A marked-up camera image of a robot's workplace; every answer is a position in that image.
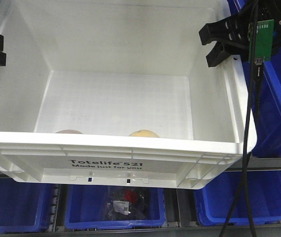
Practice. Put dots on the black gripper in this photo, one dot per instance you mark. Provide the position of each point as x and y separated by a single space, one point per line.
231 33

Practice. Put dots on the pink round plush toy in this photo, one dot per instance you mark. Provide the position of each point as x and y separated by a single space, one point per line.
69 131

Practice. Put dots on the white plastic tote box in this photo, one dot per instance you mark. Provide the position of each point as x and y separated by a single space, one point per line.
108 68

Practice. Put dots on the yellow round plush toy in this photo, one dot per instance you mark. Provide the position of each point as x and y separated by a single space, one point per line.
144 133

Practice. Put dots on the green circuit board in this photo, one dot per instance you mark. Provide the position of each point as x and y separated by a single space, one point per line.
263 43

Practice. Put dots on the blue bin right upper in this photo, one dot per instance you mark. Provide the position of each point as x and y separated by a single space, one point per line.
269 125

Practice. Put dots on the blue bin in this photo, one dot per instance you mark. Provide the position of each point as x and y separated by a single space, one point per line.
214 200
85 204
24 207
269 125

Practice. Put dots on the lower roller track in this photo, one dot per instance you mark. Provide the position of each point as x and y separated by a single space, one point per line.
54 207

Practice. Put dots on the blue bin lower left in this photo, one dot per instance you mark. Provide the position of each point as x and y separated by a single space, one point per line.
24 207

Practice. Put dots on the blue bin lower right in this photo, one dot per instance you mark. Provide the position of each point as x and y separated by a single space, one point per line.
214 200

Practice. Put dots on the blue bin lower middle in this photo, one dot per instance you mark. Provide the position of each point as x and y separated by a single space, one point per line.
85 204

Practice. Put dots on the plastic bag of parts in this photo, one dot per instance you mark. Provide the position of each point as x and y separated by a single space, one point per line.
125 203

